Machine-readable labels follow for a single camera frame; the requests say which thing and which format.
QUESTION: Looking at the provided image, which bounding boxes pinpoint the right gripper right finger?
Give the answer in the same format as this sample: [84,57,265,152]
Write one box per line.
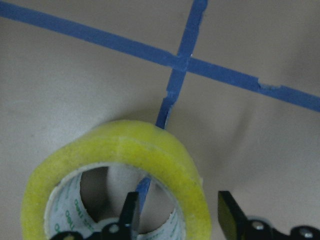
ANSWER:
[217,190,273,240]

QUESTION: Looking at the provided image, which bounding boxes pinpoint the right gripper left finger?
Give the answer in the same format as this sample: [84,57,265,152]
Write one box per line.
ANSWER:
[49,191,141,240]

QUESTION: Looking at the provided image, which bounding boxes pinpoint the yellow tape roll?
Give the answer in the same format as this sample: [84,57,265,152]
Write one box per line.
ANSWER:
[20,120,212,240]

